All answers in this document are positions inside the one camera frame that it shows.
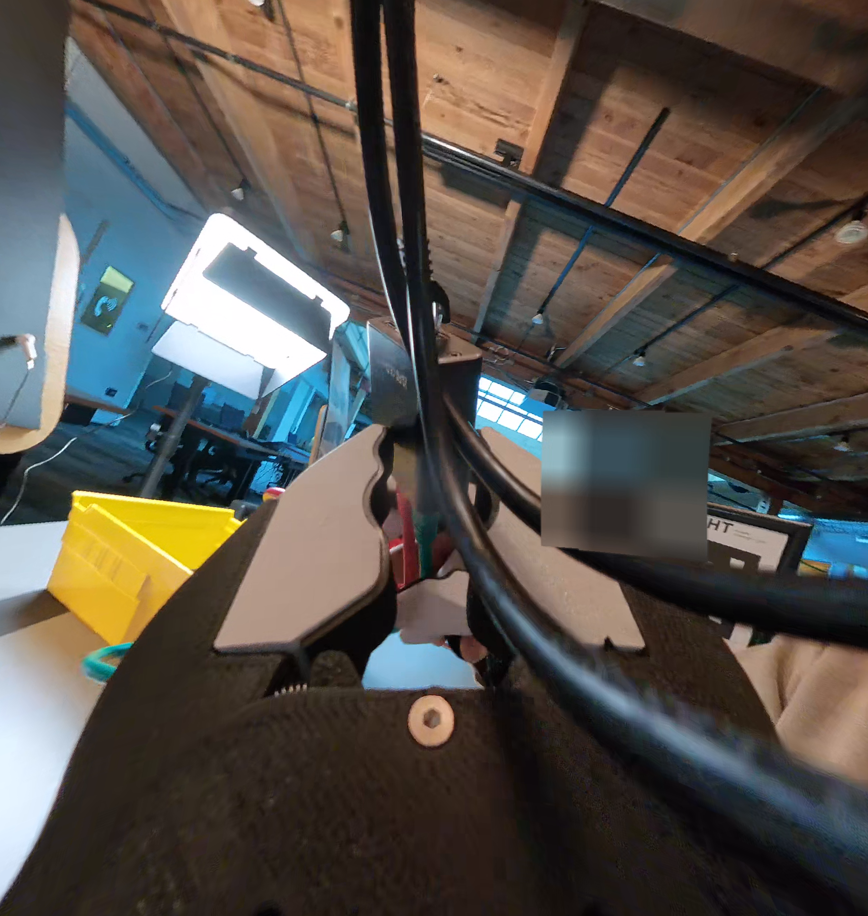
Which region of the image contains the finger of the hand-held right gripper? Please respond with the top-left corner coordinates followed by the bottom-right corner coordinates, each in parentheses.
top-left (397, 571), bottom-right (472, 646)

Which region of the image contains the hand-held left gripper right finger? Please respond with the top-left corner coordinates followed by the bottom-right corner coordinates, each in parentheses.
top-left (468, 428), bottom-right (648, 652)

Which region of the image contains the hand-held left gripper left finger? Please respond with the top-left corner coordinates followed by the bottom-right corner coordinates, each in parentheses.
top-left (214, 424), bottom-right (399, 654)

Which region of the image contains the red ethernet cable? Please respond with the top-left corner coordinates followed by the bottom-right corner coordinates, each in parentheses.
top-left (394, 490), bottom-right (464, 588)

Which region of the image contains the yellow plastic bin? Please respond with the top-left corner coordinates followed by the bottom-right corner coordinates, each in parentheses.
top-left (48, 490), bottom-right (245, 645)

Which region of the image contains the black ethernet splitter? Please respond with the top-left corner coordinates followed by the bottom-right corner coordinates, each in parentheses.
top-left (366, 317), bottom-right (484, 495)

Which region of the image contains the black ethernet cable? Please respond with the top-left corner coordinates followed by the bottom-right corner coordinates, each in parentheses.
top-left (348, 0), bottom-right (868, 916)

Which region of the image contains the light stand pole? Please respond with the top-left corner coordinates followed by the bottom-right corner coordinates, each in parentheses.
top-left (139, 379), bottom-right (206, 498)

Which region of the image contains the black framed marker sign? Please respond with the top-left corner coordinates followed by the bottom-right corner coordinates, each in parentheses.
top-left (707, 503), bottom-right (814, 645)

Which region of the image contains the studio light panel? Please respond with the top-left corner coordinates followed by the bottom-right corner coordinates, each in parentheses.
top-left (151, 212), bottom-right (351, 398)

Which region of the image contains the teal cable loop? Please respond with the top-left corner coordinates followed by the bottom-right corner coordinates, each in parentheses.
top-left (82, 643), bottom-right (134, 684)

